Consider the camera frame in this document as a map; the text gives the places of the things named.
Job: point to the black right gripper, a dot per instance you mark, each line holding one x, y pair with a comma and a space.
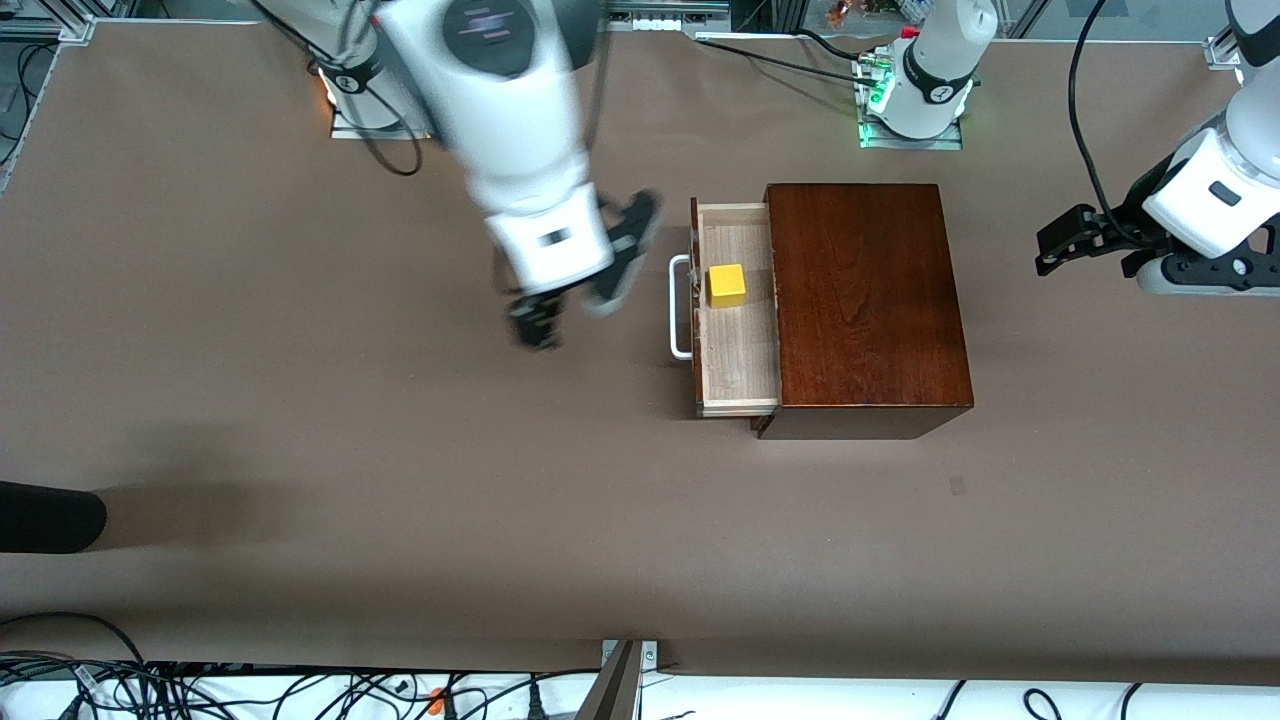
534, 318

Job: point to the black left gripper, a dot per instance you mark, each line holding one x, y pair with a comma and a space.
1122, 222

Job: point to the yellow cube block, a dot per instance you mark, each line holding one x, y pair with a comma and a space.
727, 287

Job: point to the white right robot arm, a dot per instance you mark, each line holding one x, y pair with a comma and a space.
510, 100

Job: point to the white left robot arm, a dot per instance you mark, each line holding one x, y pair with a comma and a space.
1215, 195

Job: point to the dark brown wooden cabinet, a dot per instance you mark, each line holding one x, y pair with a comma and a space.
870, 300

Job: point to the grey aluminium profile bar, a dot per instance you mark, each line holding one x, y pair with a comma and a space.
612, 690

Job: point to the black foam cylinder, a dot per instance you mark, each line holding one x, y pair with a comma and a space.
50, 515

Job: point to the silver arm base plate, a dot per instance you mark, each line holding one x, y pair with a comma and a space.
910, 144
350, 131

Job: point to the silver corner frame bracket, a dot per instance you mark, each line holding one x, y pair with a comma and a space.
75, 30
1217, 52

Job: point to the small silver mounting bracket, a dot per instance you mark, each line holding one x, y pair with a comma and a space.
650, 655

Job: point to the silver frame rail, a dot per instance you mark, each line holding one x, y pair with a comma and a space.
650, 10

